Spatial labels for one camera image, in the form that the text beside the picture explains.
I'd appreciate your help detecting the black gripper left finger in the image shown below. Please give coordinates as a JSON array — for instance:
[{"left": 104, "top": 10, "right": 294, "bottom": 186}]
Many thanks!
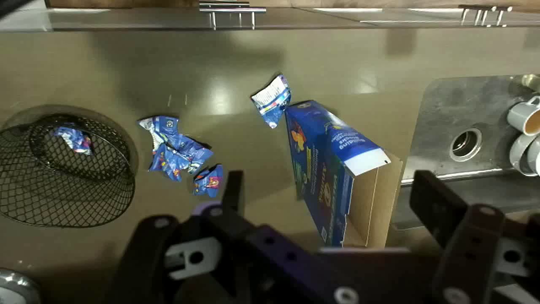
[{"left": 112, "top": 169, "right": 318, "bottom": 304}]

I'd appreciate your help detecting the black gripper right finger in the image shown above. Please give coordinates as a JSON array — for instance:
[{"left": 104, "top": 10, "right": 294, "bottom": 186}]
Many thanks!
[{"left": 409, "top": 169, "right": 540, "bottom": 304}]

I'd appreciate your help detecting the blue Annie's cardboard box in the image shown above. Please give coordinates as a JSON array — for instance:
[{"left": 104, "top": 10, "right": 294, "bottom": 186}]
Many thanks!
[{"left": 284, "top": 100, "right": 406, "bottom": 250}]

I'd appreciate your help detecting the small blue snack packet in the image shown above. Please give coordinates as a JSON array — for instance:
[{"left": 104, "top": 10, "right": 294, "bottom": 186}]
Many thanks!
[{"left": 193, "top": 162, "right": 227, "bottom": 199}]

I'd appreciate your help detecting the white cup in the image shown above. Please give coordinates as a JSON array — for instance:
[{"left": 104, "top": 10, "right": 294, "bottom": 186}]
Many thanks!
[
  {"left": 505, "top": 95, "right": 540, "bottom": 137},
  {"left": 509, "top": 132, "right": 540, "bottom": 177}
]

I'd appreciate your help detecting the blue crumpled snack packet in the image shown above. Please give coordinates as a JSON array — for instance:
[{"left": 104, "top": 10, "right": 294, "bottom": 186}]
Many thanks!
[
  {"left": 53, "top": 123, "right": 95, "bottom": 157},
  {"left": 250, "top": 73, "right": 294, "bottom": 130},
  {"left": 137, "top": 113, "right": 215, "bottom": 184}
]

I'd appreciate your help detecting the stainless steel sink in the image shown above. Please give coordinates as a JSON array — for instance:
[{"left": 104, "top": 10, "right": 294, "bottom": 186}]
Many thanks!
[{"left": 401, "top": 73, "right": 540, "bottom": 226}]

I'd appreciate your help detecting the black wire mesh bowl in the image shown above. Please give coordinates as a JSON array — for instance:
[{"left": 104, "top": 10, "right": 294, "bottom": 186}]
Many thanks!
[{"left": 0, "top": 112, "right": 139, "bottom": 230}]

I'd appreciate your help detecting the silver cabinet handle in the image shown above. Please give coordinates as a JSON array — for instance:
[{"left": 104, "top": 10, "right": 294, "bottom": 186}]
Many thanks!
[{"left": 460, "top": 3, "right": 515, "bottom": 29}]

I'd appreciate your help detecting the silver drawer handle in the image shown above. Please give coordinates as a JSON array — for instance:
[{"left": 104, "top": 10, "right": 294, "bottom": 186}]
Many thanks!
[{"left": 208, "top": 5, "right": 269, "bottom": 32}]

